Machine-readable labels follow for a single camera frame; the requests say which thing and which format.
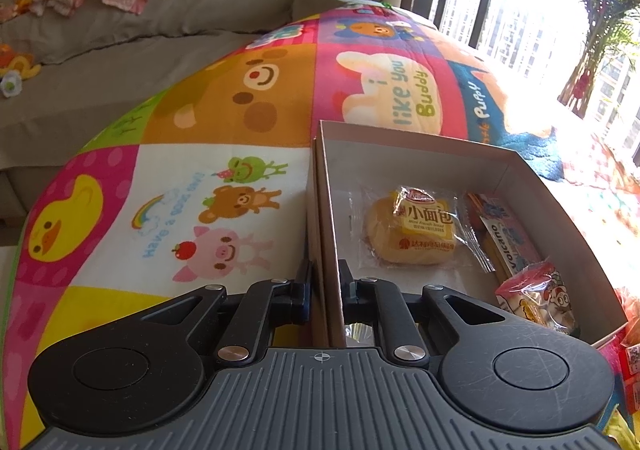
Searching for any biscuit sticks dip pack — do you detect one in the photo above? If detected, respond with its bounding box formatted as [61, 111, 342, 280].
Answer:
[462, 192, 551, 288]

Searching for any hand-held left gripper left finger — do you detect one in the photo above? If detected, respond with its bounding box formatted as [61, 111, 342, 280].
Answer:
[137, 260, 315, 365]

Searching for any colourful printed play mat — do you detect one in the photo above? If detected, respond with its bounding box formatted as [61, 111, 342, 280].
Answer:
[0, 5, 640, 450]

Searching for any cartoon print snack packet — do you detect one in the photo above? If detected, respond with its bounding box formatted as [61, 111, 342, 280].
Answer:
[494, 257, 581, 336]

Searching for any small colourful baby garment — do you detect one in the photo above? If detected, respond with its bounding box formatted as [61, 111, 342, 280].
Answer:
[0, 0, 36, 24]

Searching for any orange plush toy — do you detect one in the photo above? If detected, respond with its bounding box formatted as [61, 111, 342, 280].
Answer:
[0, 44, 42, 81]

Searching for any red snack packet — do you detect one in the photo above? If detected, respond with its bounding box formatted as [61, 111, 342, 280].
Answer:
[617, 344, 640, 384]

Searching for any bread bun packet orange label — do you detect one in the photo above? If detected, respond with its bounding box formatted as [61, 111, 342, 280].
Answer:
[350, 185, 496, 274]

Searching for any white green baby toy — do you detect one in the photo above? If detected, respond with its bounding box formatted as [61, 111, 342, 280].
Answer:
[0, 71, 24, 97]

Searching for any pink cardboard box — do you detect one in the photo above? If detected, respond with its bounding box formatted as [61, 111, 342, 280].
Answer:
[305, 120, 628, 348]

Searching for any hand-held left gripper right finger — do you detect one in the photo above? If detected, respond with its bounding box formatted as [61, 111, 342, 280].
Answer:
[337, 258, 508, 366]

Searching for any grey sofa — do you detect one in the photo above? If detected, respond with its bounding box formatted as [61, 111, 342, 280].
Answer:
[0, 0, 351, 241]

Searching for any tall green potted palm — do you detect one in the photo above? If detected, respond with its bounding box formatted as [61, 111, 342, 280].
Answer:
[557, 0, 640, 119]

